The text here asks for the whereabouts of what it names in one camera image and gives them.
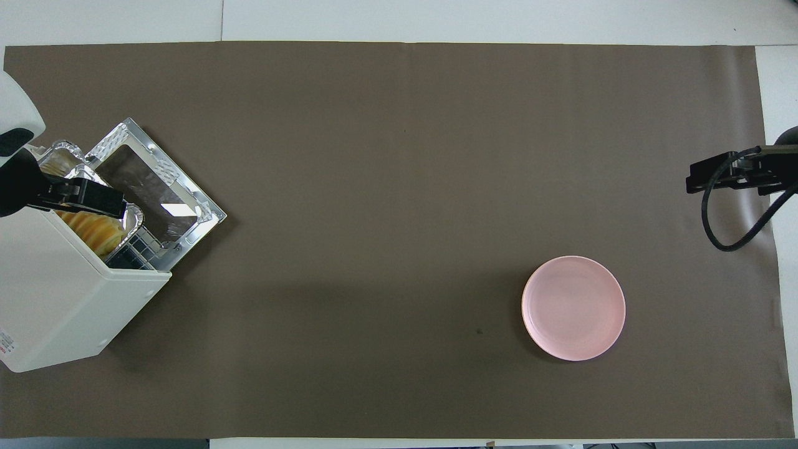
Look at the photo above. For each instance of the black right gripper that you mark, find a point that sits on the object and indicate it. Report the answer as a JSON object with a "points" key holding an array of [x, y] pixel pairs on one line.
{"points": [[773, 167]]}

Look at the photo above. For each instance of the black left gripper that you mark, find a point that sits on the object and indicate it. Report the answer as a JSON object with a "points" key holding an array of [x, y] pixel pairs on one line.
{"points": [[19, 184]]}

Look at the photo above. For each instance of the sliced yellow bread loaf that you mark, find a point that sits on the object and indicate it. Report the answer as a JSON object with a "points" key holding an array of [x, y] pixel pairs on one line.
{"points": [[100, 231]]}

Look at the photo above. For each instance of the aluminium foil tray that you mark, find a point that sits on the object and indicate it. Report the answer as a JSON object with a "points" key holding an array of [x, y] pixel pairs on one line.
{"points": [[132, 218]]}

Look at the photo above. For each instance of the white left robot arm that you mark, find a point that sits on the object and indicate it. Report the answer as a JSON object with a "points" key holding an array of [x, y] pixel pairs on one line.
{"points": [[15, 106]]}

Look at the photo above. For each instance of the glass oven door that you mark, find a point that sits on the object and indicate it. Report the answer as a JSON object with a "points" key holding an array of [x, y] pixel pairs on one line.
{"points": [[149, 187]]}

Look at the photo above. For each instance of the metal oven rack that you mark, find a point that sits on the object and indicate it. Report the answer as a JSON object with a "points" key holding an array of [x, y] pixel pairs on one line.
{"points": [[134, 252]]}

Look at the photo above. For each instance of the white toaster oven body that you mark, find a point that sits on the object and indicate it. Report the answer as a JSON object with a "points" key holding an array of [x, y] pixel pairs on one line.
{"points": [[50, 299]]}

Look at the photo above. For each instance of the pink round plate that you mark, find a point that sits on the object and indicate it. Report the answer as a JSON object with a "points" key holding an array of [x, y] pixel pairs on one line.
{"points": [[573, 308]]}

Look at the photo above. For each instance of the brown table mat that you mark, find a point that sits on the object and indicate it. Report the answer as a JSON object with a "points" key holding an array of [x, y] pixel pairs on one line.
{"points": [[399, 187]]}

